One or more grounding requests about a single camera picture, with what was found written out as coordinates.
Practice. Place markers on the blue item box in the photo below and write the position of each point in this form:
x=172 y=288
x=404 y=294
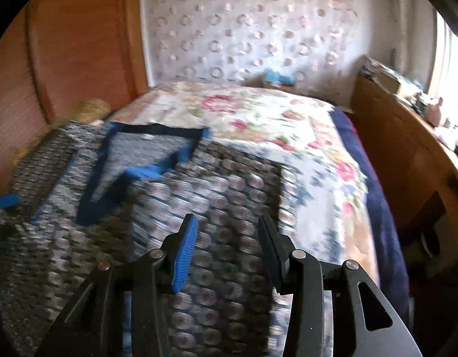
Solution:
x=276 y=81

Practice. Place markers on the wooden louvered wardrobe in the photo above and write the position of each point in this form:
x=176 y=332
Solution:
x=57 y=54

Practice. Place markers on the wooden side cabinet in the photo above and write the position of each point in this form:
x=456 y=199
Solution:
x=411 y=164

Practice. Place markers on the cardboard box on cabinet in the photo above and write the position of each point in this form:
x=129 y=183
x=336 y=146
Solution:
x=391 y=82

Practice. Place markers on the floral bed cover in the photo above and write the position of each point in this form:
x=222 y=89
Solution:
x=268 y=152

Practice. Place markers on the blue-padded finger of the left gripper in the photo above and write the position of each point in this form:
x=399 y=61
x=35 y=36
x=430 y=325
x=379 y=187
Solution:
x=8 y=201

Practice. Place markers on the sheer circle-patterned curtain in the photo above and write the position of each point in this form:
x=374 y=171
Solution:
x=236 y=41

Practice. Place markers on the olive patterned pillow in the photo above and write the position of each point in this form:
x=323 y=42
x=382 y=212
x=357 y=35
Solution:
x=92 y=110

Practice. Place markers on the gathered window curtain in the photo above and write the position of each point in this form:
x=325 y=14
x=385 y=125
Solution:
x=401 y=19

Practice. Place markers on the window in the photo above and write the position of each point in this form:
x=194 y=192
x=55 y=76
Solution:
x=444 y=79

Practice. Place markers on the pink bottle on cabinet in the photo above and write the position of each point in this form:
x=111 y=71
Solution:
x=433 y=114

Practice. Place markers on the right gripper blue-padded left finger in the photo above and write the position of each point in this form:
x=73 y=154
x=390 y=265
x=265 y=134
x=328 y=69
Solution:
x=119 y=310

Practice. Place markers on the navy circle-patterned shirt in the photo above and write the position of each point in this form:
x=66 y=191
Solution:
x=116 y=194

